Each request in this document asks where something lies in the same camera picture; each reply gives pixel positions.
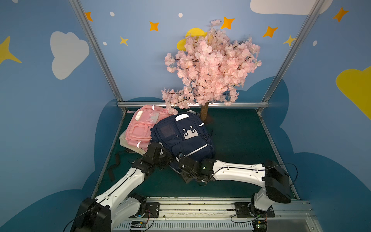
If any navy blue backpack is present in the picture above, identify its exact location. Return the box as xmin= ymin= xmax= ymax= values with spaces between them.
xmin=151 ymin=112 xmax=215 ymax=174

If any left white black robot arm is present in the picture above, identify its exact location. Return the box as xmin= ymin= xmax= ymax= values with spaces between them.
xmin=70 ymin=143 xmax=174 ymax=232

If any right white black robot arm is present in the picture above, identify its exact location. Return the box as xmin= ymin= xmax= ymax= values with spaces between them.
xmin=176 ymin=157 xmax=291 ymax=217

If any pink backpack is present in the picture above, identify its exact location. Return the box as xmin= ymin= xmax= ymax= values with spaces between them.
xmin=125 ymin=105 xmax=172 ymax=151

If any cream white bag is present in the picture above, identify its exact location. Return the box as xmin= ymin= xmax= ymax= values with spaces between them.
xmin=119 ymin=130 xmax=147 ymax=156

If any left green circuit board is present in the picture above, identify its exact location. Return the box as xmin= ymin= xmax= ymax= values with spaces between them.
xmin=129 ymin=221 xmax=148 ymax=232

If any green circuit board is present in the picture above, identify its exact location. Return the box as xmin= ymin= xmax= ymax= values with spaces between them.
xmin=252 ymin=220 xmax=268 ymax=232
xmin=129 ymin=221 xmax=148 ymax=232

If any right green circuit board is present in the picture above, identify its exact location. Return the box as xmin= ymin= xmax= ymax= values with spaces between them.
xmin=252 ymin=220 xmax=268 ymax=232

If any pink cherry blossom tree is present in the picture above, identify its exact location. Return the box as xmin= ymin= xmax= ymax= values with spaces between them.
xmin=162 ymin=18 xmax=262 ymax=120

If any black bag strap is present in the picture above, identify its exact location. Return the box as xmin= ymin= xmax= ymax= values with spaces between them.
xmin=106 ymin=150 xmax=128 ymax=183

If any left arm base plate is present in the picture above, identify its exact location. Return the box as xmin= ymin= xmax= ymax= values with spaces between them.
xmin=134 ymin=202 xmax=160 ymax=218

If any aluminium rail base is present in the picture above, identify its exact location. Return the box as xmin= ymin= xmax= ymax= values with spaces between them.
xmin=111 ymin=197 xmax=322 ymax=232

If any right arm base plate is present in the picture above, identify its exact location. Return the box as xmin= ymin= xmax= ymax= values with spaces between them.
xmin=234 ymin=202 xmax=275 ymax=219

